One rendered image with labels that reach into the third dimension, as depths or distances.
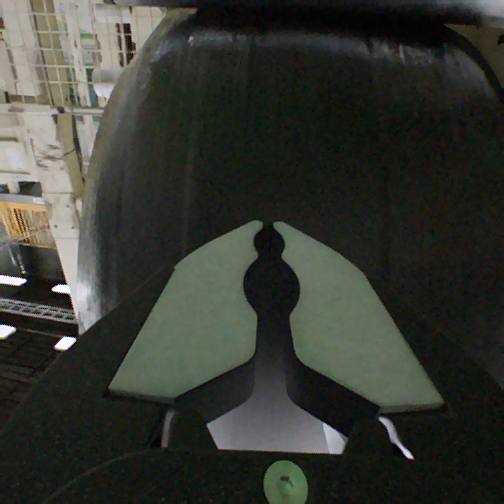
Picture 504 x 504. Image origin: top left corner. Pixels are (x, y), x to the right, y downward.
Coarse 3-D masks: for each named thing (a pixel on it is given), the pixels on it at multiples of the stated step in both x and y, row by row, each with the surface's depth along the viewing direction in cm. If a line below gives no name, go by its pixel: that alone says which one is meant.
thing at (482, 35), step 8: (448, 24) 36; (464, 32) 33; (472, 32) 32; (480, 32) 31; (488, 32) 30; (496, 32) 29; (472, 40) 32; (480, 40) 31; (488, 40) 30; (496, 40) 29; (480, 48) 31; (488, 48) 30; (496, 48) 29; (488, 56) 30; (496, 56) 29; (496, 64) 28; (496, 72) 28
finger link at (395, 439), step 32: (384, 288) 8; (416, 320) 7; (416, 352) 6; (448, 352) 6; (448, 384) 6; (480, 384) 6; (384, 416) 5; (416, 416) 5; (448, 416) 5; (480, 416) 5; (416, 448) 5; (448, 448) 5; (480, 448) 5; (480, 480) 4
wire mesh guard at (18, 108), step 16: (0, 0) 55; (32, 16) 56; (112, 16) 56; (128, 16) 56; (144, 16) 56; (48, 32) 57; (64, 32) 57; (80, 32) 57; (96, 32) 57; (0, 48) 58; (16, 48) 58; (32, 48) 58; (48, 48) 58; (96, 48) 58; (0, 64) 59; (16, 64) 59; (32, 64) 59; (112, 64) 59; (0, 80) 61; (16, 80) 61; (32, 80) 60; (16, 112) 63; (32, 112) 63; (48, 112) 63; (64, 112) 63; (80, 112) 62; (96, 112) 62
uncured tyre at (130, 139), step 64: (128, 64) 21; (192, 64) 15; (256, 64) 15; (320, 64) 16; (384, 64) 16; (448, 64) 16; (128, 128) 15; (192, 128) 14; (256, 128) 14; (320, 128) 14; (384, 128) 14; (448, 128) 14; (128, 192) 14; (192, 192) 13; (256, 192) 13; (320, 192) 13; (384, 192) 14; (448, 192) 14; (128, 256) 14; (384, 256) 13; (448, 256) 13; (448, 320) 13; (256, 384) 14; (256, 448) 15; (320, 448) 15
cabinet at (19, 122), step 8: (0, 40) 330; (0, 56) 333; (0, 72) 335; (8, 72) 344; (0, 88) 337; (0, 112) 341; (0, 120) 342; (8, 120) 352; (16, 120) 362; (0, 128) 344
